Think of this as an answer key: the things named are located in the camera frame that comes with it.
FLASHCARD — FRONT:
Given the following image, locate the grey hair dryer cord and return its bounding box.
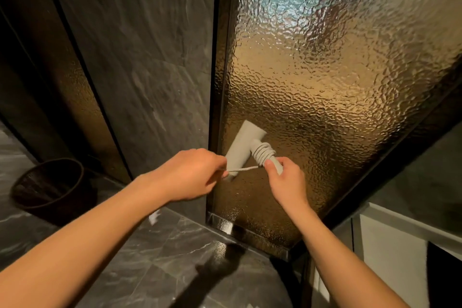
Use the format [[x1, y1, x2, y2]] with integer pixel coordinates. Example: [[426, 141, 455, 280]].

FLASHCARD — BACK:
[[226, 142, 277, 173]]

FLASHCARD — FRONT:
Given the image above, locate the person's left hand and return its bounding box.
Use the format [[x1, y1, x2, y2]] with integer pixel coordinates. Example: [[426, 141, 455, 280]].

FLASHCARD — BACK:
[[159, 148, 230, 204]]

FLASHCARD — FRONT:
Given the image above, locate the narrow amber textured glass panel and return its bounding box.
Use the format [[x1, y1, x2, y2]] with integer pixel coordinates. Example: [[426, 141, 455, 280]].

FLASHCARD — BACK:
[[0, 5, 133, 184]]

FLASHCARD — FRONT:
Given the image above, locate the black metal door frame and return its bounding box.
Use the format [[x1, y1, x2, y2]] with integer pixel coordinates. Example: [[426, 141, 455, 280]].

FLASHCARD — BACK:
[[206, 0, 462, 265]]

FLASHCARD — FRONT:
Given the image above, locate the person's right forearm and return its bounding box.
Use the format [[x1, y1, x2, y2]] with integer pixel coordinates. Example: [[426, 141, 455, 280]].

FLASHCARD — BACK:
[[285, 199, 411, 308]]

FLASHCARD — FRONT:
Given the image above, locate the grey hair dryer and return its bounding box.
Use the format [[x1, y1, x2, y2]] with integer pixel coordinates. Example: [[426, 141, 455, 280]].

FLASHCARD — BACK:
[[223, 120, 284, 178]]

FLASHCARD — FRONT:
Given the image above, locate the person's left forearm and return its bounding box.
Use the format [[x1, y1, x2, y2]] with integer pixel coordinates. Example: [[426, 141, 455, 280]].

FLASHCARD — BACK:
[[0, 171, 174, 308]]

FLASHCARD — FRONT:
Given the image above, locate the person's right hand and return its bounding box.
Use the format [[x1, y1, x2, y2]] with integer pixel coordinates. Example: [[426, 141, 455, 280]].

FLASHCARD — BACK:
[[264, 156, 312, 213]]

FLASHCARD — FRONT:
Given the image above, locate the dark woven waste basket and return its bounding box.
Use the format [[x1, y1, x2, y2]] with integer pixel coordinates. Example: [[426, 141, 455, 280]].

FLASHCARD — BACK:
[[10, 158, 95, 226]]

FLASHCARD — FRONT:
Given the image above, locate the amber textured glass door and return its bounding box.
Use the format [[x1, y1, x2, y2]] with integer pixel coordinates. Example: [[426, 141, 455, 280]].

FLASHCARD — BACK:
[[209, 0, 462, 251]]

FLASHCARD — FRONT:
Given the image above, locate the shiny metal door threshold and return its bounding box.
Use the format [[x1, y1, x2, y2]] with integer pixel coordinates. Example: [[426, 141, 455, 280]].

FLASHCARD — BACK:
[[206, 212, 290, 261]]

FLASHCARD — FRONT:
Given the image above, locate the white cabinet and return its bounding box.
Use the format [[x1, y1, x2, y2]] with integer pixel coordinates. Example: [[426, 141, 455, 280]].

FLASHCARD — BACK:
[[312, 203, 462, 308]]

